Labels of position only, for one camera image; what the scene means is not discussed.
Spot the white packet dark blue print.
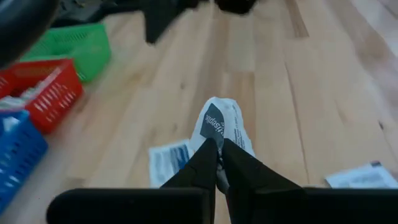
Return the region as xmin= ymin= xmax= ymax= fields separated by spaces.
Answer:
xmin=148 ymin=139 xmax=195 ymax=189
xmin=325 ymin=161 xmax=398 ymax=190
xmin=1 ymin=116 xmax=21 ymax=131
xmin=188 ymin=96 xmax=256 ymax=195

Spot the green plastic bin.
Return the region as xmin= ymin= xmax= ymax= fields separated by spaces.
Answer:
xmin=20 ymin=23 xmax=112 ymax=83

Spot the red plastic bin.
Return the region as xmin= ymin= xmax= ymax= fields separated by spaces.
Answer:
xmin=0 ymin=58 xmax=84 ymax=134

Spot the blue plastic bin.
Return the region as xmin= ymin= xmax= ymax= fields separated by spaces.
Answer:
xmin=0 ymin=109 xmax=49 ymax=215

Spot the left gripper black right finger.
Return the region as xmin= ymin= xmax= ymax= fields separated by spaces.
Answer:
xmin=221 ymin=139 xmax=398 ymax=224

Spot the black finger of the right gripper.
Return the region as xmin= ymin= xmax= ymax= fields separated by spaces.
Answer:
xmin=144 ymin=0 xmax=200 ymax=44
xmin=214 ymin=0 xmax=259 ymax=15

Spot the black left camera cable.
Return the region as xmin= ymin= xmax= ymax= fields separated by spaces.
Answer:
xmin=0 ymin=0 xmax=60 ymax=68

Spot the green striped strip packet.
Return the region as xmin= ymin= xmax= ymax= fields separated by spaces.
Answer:
xmin=0 ymin=95 xmax=25 ymax=110

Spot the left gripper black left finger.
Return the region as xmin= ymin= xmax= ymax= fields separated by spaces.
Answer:
xmin=46 ymin=138 xmax=218 ymax=224

